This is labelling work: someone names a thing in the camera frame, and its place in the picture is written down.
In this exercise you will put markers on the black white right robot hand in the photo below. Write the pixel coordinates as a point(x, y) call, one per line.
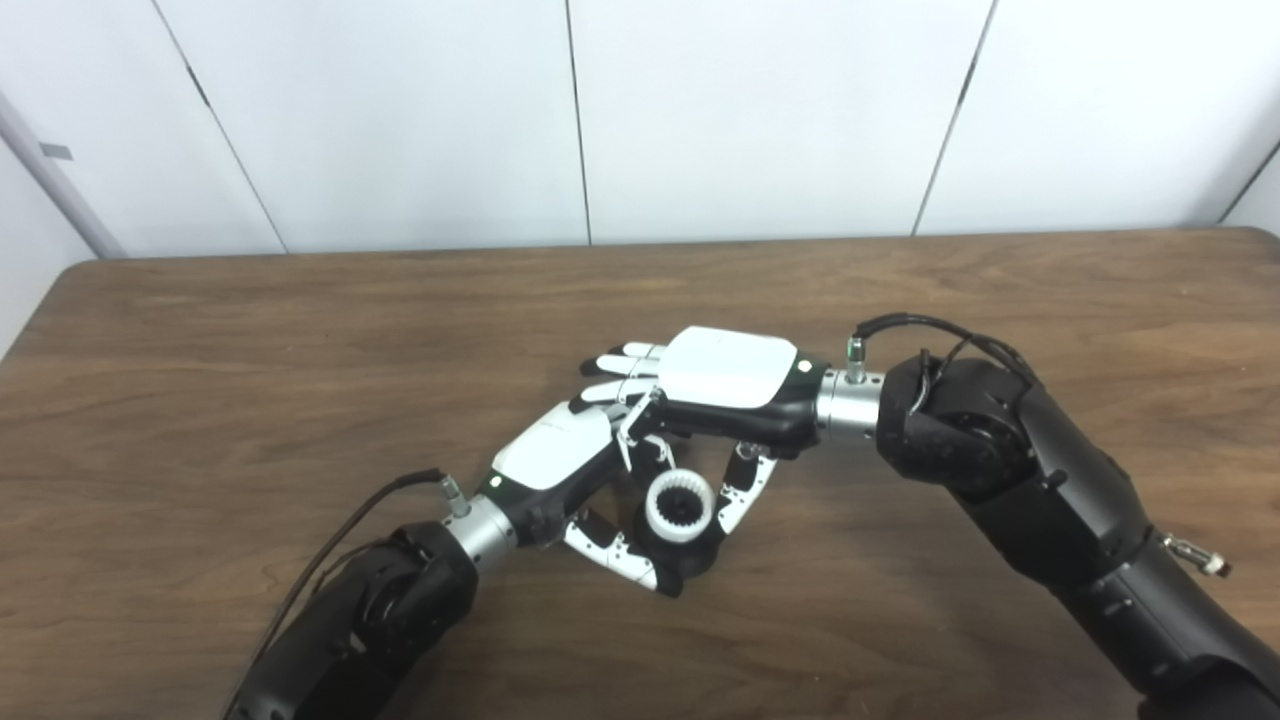
point(725, 365)

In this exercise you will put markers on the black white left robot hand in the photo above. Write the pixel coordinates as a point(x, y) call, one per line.
point(555, 450)

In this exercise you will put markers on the round black part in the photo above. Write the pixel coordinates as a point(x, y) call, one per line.
point(700, 555)

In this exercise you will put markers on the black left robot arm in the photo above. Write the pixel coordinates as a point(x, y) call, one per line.
point(370, 620)

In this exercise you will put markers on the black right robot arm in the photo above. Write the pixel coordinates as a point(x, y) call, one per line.
point(1050, 480)

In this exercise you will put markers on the black wall panel clip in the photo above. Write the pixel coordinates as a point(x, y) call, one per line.
point(965, 85)
point(197, 85)

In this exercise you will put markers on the grey wall corner post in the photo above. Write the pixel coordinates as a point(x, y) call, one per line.
point(70, 200)

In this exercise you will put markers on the small grey wall tag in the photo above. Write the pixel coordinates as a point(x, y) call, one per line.
point(56, 152)

